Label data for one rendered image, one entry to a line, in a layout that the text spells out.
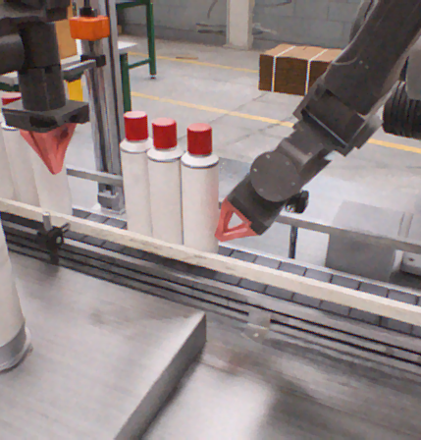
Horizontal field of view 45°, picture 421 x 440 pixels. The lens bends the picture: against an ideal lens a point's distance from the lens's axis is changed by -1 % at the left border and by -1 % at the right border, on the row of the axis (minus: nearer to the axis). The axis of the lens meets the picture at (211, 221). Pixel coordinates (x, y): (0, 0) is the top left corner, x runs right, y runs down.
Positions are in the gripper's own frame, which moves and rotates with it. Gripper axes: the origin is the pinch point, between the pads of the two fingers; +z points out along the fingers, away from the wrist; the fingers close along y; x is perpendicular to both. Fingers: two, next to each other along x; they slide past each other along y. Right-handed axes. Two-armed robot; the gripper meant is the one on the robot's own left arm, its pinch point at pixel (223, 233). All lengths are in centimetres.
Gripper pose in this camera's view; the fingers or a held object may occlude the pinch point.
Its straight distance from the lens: 72.7
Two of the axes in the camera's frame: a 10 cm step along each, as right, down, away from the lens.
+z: -5.6, 5.7, 6.0
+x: 7.2, 6.9, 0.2
